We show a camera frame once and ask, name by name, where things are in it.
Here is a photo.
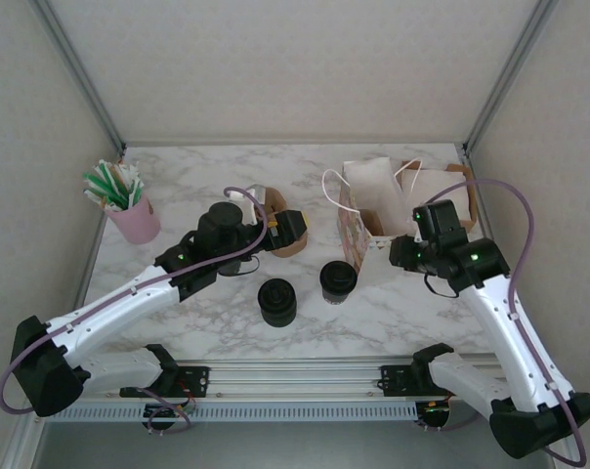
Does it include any stack of black lids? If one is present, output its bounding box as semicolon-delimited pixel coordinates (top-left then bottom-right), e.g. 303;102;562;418
256;277;297;328

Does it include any white wrapped straw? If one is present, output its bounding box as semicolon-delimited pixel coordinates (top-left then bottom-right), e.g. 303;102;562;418
121;163;148;204
83;189;111;209
109;163;140;201

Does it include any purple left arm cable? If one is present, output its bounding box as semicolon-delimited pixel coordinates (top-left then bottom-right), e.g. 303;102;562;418
0;186;270;436

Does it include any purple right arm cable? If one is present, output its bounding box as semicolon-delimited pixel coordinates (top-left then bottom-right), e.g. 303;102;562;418
421;178;589;465

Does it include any aluminium frame post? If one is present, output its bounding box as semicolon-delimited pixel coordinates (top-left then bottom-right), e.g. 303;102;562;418
463;0;560;152
30;0;128;152

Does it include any aluminium table edge rail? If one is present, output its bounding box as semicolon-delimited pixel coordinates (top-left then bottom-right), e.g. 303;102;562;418
458;144;529;361
60;146;126;362

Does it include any white slotted cable duct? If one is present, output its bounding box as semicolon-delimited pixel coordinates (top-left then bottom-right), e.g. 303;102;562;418
45;403;419;422

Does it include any black white paper cup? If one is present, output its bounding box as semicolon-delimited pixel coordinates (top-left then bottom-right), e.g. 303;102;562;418
322;285;355;308

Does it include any white napkin stack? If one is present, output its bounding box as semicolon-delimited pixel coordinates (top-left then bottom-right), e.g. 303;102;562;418
401;168;471;221

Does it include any thin black right gripper cable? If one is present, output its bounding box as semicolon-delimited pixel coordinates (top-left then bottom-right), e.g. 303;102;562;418
424;272;460;299

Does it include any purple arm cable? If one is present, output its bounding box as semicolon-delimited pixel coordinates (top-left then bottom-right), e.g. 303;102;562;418
421;178;589;465
0;186;270;436

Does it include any pink straw holder cup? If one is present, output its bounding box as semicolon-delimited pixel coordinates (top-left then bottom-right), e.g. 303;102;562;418
104;192;162;245

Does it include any printed white paper bag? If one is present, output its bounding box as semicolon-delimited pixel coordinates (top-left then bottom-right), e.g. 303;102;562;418
321;156;426;275

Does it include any wide aluminium base rail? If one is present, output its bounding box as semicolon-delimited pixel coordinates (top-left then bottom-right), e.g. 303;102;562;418
28;360;563;403

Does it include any green straw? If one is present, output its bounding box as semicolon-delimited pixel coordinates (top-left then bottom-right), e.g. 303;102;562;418
95;163;133;206
83;170;125;209

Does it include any black plastic cup lid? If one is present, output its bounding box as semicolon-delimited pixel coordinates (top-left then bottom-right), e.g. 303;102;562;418
319;260;358;294

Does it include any brown cardboard tray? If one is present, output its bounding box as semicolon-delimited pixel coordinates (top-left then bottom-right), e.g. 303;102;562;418
397;159;477;234

